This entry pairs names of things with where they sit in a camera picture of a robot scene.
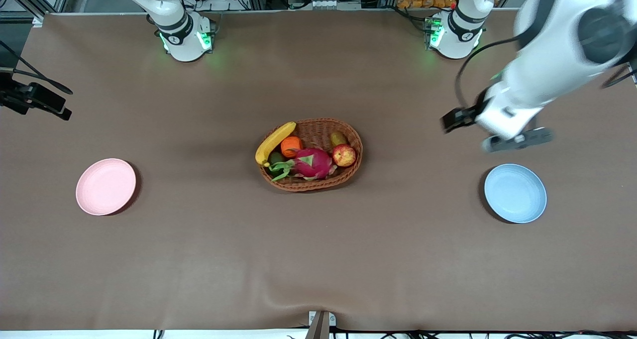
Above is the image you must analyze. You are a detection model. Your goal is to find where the brown wicker basket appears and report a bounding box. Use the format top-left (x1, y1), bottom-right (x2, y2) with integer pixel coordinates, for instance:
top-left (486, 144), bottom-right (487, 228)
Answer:
top-left (256, 118), bottom-right (364, 193)

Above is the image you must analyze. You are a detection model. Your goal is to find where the yellow banana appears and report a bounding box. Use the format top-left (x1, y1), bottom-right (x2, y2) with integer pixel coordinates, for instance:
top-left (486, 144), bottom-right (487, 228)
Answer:
top-left (255, 121), bottom-right (298, 168)

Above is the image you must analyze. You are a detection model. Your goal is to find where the brown tablecloth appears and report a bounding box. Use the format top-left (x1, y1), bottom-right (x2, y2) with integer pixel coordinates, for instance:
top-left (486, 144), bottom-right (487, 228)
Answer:
top-left (0, 9), bottom-right (637, 333)

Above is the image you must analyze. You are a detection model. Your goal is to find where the orange fruit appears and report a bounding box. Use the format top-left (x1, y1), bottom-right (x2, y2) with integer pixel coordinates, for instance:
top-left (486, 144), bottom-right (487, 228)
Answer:
top-left (281, 136), bottom-right (304, 159)

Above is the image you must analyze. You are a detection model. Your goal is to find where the red yellow apple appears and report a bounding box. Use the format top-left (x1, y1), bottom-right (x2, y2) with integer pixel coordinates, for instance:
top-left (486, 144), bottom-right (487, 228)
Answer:
top-left (332, 144), bottom-right (357, 168)

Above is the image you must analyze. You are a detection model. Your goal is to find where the metal table edge bracket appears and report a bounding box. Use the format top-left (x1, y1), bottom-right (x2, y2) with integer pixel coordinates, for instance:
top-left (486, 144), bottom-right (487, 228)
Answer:
top-left (305, 311), bottom-right (337, 339)

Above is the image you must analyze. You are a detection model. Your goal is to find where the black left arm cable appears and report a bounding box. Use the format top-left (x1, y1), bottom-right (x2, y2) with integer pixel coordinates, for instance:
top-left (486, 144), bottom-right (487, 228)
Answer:
top-left (455, 35), bottom-right (523, 112)

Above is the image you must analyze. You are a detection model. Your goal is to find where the light blue plate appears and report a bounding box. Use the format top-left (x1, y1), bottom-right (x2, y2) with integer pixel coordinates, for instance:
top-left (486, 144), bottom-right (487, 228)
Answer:
top-left (484, 164), bottom-right (547, 224)

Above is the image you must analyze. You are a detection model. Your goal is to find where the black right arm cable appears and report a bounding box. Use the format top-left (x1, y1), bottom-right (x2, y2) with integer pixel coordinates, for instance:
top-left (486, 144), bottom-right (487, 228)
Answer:
top-left (0, 40), bottom-right (74, 96)

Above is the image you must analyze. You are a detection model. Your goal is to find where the pink plate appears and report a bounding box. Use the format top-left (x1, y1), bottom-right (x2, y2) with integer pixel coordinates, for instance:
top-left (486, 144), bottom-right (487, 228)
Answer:
top-left (76, 158), bottom-right (137, 216)

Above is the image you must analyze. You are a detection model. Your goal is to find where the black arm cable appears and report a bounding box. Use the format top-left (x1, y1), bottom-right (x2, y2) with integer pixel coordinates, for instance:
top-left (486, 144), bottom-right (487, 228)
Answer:
top-left (0, 40), bottom-right (74, 96)
top-left (455, 35), bottom-right (523, 112)

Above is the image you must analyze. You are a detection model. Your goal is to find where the pink dragon fruit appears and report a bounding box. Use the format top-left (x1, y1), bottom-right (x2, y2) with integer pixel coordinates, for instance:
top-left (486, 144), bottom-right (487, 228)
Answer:
top-left (269, 147), bottom-right (338, 182)

